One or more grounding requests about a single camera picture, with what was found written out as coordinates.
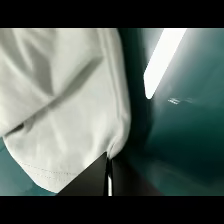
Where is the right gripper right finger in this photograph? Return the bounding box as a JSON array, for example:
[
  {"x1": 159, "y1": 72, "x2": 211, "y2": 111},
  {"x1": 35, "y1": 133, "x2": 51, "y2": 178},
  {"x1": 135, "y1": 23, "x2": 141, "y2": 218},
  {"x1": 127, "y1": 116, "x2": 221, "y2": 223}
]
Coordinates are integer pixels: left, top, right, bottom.
[{"x1": 111, "y1": 157, "x2": 164, "y2": 197}]

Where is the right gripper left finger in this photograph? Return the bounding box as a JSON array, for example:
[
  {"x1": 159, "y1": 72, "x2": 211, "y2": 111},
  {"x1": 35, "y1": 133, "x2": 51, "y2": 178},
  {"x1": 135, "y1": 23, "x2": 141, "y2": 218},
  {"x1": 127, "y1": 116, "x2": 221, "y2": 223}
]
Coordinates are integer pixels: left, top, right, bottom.
[{"x1": 58, "y1": 151, "x2": 109, "y2": 197}]

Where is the white T-shirt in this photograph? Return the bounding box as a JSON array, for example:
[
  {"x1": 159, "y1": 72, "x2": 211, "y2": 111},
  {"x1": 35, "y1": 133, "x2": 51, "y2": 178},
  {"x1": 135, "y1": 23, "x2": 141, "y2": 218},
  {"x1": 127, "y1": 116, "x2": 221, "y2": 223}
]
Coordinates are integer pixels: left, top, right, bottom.
[{"x1": 0, "y1": 27, "x2": 132, "y2": 194}]

